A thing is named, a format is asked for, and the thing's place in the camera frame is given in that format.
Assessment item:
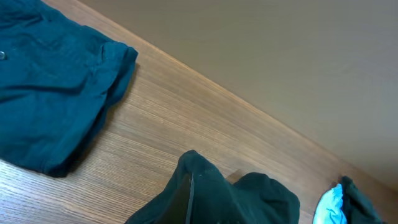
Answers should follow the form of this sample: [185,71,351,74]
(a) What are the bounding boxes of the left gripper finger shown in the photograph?
[158,174,194,224]

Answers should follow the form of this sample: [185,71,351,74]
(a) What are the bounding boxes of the black shorts with white lining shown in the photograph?
[127,151,383,224]

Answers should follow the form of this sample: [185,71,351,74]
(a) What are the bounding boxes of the light blue garment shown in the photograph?
[313,184,347,224]

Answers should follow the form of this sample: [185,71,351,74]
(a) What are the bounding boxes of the folded navy blue shorts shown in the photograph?
[1,0,138,177]

